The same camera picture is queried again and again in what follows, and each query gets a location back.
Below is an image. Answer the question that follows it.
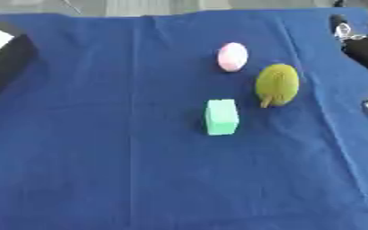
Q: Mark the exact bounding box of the black box white inside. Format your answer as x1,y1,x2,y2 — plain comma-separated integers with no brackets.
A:
0,18,39,105

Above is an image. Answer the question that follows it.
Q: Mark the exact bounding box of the pink toy egg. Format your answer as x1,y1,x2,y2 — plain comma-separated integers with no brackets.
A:
215,41,250,73

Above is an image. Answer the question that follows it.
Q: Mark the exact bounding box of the green rectangular block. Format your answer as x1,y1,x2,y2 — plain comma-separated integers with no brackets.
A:
203,98,241,137

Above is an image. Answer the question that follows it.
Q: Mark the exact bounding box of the green spiky toy durian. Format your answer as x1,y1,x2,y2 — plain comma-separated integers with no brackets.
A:
253,63,302,109

